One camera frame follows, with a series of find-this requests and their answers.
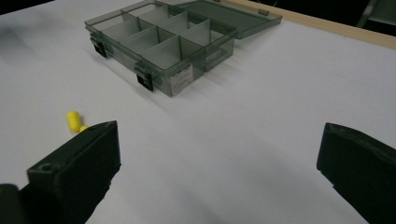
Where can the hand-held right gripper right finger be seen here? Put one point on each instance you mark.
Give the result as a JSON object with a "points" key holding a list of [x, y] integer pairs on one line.
{"points": [[361, 168]]}

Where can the yellow foam earplug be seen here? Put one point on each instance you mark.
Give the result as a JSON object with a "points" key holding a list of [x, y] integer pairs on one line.
{"points": [[74, 121], [83, 128]]}

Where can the clear grey compartment box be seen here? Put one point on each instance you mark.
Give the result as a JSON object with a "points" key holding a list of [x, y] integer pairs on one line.
{"points": [[174, 40]]}

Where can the grey metal stand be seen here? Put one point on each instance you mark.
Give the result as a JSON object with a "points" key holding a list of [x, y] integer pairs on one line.
{"points": [[375, 12]]}

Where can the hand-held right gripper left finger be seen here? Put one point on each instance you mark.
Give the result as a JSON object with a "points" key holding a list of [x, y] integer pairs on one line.
{"points": [[77, 168]]}

